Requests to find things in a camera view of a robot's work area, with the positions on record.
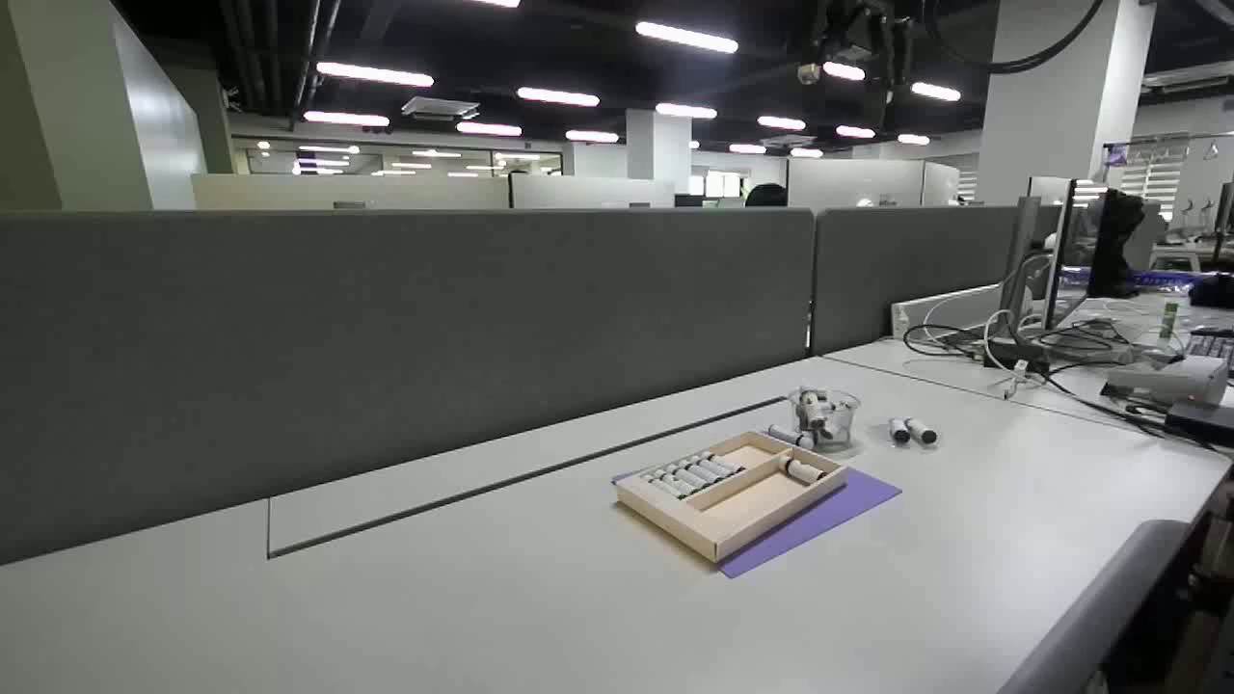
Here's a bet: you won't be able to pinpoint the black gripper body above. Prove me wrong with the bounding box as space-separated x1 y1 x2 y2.
817 0 927 92

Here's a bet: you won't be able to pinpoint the small green-label bottle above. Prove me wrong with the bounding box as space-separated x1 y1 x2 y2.
1153 297 1187 361

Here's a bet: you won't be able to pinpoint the light wooden divided tray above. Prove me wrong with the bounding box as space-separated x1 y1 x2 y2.
608 427 854 568

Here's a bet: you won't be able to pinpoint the narrow grey desk partition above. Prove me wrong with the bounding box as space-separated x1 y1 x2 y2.
811 206 1026 359

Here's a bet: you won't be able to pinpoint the silver computer monitor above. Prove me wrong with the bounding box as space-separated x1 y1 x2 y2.
999 174 1079 338

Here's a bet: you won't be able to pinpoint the white power strip box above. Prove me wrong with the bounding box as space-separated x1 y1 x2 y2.
886 283 1011 347

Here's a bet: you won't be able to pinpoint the black computer monitor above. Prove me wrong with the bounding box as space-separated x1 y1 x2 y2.
1088 185 1168 302

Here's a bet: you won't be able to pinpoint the ceiling air conditioner unit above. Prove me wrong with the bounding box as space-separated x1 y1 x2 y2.
399 92 481 126

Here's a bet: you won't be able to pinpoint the white desktop device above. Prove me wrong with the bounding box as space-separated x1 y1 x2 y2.
1099 355 1234 414

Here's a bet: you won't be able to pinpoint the purple mat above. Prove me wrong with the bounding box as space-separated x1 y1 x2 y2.
714 427 908 582

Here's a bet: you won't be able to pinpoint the white background cubicle partition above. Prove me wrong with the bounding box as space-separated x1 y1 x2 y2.
191 169 680 216

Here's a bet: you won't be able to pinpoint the black flat device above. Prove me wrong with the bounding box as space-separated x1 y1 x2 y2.
1165 397 1234 446

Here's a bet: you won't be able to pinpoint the wide grey desk partition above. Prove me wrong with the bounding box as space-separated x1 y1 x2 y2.
0 207 817 568

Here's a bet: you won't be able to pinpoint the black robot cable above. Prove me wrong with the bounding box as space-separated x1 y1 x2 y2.
985 0 1111 76

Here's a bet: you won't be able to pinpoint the tangled desk cables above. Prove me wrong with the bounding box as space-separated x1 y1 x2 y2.
900 302 1168 397

